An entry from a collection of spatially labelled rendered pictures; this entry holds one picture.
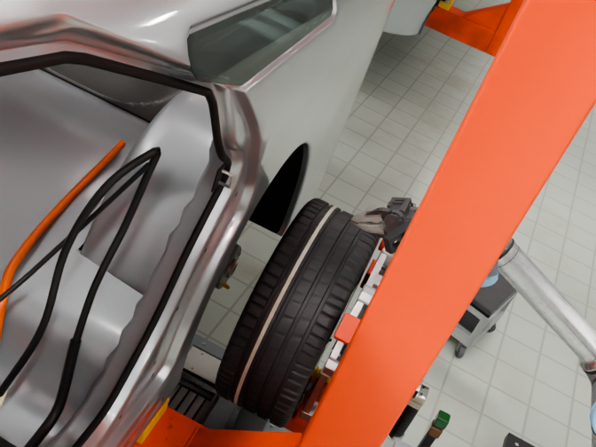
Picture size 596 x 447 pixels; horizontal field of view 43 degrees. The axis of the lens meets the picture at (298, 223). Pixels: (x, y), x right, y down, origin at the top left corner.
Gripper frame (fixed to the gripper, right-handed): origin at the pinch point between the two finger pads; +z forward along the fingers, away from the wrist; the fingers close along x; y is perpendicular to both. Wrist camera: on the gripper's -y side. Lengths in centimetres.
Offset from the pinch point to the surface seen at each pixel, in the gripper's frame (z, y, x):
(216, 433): 31, -45, -39
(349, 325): -3.2, -22.0, -16.0
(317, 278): 7.6, -12.9, -9.3
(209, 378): 83, 16, -93
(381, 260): -2.3, 7.5, -18.8
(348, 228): 6.2, 7.9, -8.4
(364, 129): 106, 269, -127
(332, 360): 3.1, -24.3, -27.6
